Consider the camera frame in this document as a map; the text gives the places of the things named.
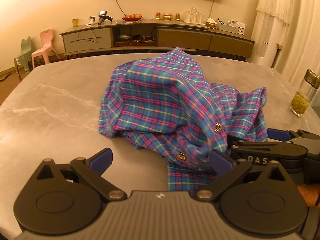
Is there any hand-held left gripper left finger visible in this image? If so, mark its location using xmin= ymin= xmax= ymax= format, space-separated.
xmin=36 ymin=148 xmax=127 ymax=202

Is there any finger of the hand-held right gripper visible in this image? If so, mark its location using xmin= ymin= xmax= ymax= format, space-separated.
xmin=266 ymin=128 xmax=315 ymax=144
xmin=228 ymin=140 xmax=309 ymax=167

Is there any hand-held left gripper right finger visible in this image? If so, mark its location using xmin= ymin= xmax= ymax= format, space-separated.
xmin=196 ymin=149 xmax=289 ymax=202

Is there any blue pink plaid shirt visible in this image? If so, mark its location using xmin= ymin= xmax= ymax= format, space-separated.
xmin=98 ymin=47 xmax=269 ymax=192

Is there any person's right hand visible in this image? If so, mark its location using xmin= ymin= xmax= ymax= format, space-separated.
xmin=299 ymin=184 xmax=320 ymax=208

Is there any glass tea bottle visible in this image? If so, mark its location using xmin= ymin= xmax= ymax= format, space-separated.
xmin=289 ymin=69 xmax=320 ymax=117

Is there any white floor air conditioner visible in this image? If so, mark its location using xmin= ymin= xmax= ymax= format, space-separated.
xmin=255 ymin=17 xmax=278 ymax=67

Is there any white tray with small packets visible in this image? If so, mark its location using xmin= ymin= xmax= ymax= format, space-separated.
xmin=216 ymin=18 xmax=247 ymax=35

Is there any pink plastic child chair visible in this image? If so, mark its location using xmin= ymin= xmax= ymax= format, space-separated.
xmin=31 ymin=29 xmax=61 ymax=68

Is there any long low tv cabinet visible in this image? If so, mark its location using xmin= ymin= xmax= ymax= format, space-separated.
xmin=59 ymin=20 xmax=256 ymax=62

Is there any green plastic child chair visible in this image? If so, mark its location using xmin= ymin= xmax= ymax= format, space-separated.
xmin=14 ymin=37 xmax=33 ymax=77

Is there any white lace curtain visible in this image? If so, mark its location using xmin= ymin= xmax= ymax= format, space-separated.
xmin=255 ymin=0 xmax=320 ymax=80

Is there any black handheld device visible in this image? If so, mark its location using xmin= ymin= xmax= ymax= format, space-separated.
xmin=97 ymin=10 xmax=114 ymax=26

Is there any cluster of clear glasses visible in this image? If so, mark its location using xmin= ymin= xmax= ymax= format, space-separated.
xmin=183 ymin=7 xmax=206 ymax=25

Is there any plate of oranges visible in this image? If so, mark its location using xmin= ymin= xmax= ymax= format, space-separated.
xmin=122 ymin=13 xmax=143 ymax=22

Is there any black cable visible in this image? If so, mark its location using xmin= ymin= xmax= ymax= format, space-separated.
xmin=71 ymin=24 xmax=103 ymax=43

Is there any thin television cable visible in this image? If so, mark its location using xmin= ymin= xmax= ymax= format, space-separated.
xmin=112 ymin=0 xmax=127 ymax=17

